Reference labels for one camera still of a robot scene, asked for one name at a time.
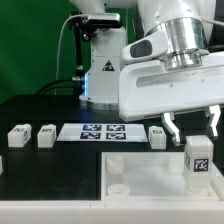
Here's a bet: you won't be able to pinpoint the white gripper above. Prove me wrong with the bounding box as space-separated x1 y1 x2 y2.
119 61 224 146

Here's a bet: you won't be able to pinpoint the white square tabletop part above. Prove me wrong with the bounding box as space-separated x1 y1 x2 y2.
101 152 224 201

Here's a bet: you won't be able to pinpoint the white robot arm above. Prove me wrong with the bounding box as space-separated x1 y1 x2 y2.
70 0 224 145

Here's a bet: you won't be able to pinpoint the white front obstacle bar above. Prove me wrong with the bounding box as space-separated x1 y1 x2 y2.
0 201 224 224

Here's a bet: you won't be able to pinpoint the white sheet with fiducial markers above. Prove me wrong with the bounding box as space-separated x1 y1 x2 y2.
57 123 147 142

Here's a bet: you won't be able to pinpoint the white left obstacle piece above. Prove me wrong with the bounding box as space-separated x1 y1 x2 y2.
0 156 3 176

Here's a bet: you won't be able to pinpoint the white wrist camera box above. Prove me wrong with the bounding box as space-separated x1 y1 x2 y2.
120 31 169 69

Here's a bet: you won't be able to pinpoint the black base cables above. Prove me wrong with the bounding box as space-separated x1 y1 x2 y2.
35 76 86 96

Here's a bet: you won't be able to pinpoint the black mounted camera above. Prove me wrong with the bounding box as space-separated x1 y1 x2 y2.
81 13 122 28

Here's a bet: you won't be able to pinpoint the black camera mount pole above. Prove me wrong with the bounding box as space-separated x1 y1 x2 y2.
68 13 97 94

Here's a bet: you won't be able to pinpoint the grey cable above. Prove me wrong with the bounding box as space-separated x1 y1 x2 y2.
54 14 84 96

